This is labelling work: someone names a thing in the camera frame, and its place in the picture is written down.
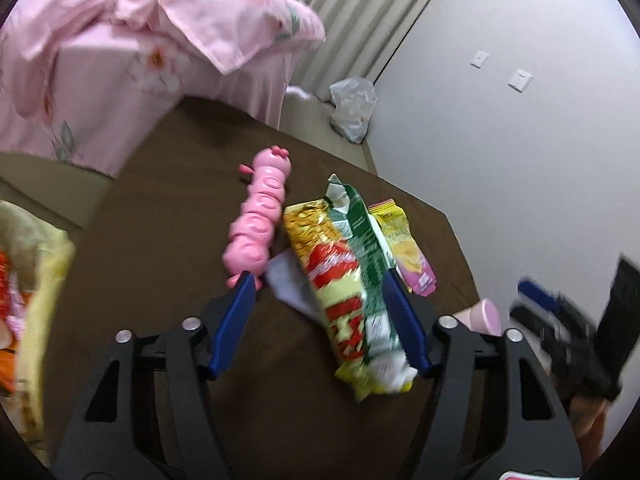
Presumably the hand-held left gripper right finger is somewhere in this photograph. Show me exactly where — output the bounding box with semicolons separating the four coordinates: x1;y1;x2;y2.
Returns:
382;270;583;480

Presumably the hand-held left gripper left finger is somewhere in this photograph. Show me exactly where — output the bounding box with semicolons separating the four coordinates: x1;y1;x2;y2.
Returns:
52;271;257;480

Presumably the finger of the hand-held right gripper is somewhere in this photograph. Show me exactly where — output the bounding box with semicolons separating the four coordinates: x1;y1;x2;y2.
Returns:
517;280;561;313
510;305;556;343

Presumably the white paper sheet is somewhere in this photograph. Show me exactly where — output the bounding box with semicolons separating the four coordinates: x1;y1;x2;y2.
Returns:
265;251;326;323

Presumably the yellow red snack bag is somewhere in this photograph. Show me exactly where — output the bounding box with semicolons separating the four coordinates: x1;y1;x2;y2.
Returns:
282;199;420;403

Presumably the yellow pink snack packet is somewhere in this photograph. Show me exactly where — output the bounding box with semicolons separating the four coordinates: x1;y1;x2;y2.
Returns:
367;199;438;297

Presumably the green white snack bag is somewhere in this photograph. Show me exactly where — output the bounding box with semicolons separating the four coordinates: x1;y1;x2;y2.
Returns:
325;174;420;393

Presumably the bin with yellow liner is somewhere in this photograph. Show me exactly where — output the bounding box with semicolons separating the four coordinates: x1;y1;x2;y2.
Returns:
0;200;77;466

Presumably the orange plastic bag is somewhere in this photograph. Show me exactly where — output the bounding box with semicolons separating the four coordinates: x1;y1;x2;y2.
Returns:
0;347;21;396

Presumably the person's right forearm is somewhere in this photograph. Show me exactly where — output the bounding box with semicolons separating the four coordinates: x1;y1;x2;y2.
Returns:
570;392;608;466

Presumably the pink tumbler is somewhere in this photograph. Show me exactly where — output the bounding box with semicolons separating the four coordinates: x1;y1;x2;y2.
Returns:
452;297;502;337

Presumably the pink caterpillar toy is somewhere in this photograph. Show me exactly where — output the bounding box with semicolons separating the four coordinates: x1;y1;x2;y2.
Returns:
221;145;292;291

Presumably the white plastic bag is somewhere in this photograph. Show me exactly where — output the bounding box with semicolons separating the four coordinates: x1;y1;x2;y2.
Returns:
329;76;378;145

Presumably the bed with pink sheet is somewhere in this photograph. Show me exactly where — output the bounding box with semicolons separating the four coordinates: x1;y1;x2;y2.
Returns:
0;0;328;178

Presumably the pink floral duvet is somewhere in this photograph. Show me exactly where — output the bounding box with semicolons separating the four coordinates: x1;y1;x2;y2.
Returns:
10;0;328;76

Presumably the white pleated curtain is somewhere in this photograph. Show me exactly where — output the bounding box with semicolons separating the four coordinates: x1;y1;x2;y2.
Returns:
235;0;458;106

